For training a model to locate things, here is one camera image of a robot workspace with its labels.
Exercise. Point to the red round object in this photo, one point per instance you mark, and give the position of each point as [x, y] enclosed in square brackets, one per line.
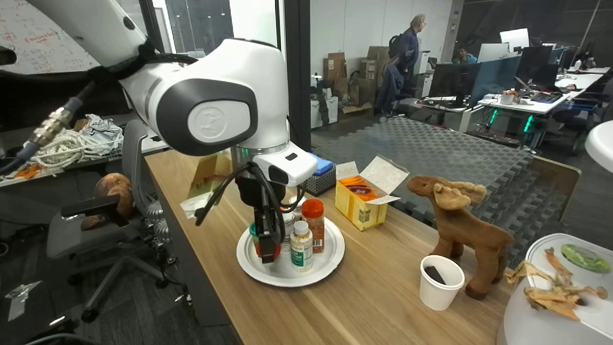
[255, 245]

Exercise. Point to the white round tub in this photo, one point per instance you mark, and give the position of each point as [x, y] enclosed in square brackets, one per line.
[542, 325]

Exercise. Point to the green disc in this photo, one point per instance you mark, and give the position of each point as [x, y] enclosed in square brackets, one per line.
[584, 256]

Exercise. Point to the blue sponge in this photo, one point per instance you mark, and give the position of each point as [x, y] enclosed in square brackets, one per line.
[324, 166]

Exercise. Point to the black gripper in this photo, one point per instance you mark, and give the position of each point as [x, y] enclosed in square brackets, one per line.
[259, 184]

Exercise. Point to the black computer monitor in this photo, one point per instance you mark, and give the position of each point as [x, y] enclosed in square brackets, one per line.
[450, 78]

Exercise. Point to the brown cardboard box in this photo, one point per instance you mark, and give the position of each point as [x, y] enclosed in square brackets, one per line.
[333, 69]

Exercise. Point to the person in dark jacket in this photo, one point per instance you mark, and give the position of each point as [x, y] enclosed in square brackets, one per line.
[408, 49]

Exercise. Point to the white round table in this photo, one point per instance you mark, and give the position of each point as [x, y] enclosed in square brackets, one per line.
[604, 143]

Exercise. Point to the white paper plate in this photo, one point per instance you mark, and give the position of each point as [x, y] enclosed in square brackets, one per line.
[318, 268]

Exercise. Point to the white bottle with green label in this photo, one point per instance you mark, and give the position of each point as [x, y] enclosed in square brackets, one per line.
[301, 249]

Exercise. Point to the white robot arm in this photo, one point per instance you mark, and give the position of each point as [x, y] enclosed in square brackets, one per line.
[203, 95]

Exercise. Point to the spice bottle with orange lid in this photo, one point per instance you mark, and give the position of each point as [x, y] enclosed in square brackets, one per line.
[312, 222]

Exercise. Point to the white office desk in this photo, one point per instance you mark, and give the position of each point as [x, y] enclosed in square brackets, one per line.
[542, 101]

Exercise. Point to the blue desk divider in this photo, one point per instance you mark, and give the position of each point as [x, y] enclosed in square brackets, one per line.
[494, 76]

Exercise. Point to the open yellow cardboard box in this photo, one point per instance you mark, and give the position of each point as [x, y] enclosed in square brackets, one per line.
[360, 201]

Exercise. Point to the pile of wood pieces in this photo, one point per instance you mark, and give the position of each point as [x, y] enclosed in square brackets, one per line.
[548, 297]

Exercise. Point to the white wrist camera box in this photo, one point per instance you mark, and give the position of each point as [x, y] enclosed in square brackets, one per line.
[287, 162]

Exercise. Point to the grey office chair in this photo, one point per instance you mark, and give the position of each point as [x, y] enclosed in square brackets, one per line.
[134, 172]

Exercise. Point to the white paper cup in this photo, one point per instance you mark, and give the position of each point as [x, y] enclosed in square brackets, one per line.
[439, 289]

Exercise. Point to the brown moose plush toy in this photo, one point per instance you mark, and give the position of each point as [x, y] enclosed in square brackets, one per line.
[471, 235]

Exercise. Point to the white paper scrap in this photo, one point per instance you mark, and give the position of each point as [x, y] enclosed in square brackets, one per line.
[21, 297]

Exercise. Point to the grey foam floor mat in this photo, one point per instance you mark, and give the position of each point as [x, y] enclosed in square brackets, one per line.
[433, 153]

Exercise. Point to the yellowish plastic pouch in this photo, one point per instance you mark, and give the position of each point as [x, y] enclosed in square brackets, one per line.
[207, 178]

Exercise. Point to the grey rectangular box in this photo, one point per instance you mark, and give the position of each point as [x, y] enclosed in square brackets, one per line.
[322, 184]

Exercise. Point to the whiteboard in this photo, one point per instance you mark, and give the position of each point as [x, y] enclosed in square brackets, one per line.
[31, 38]

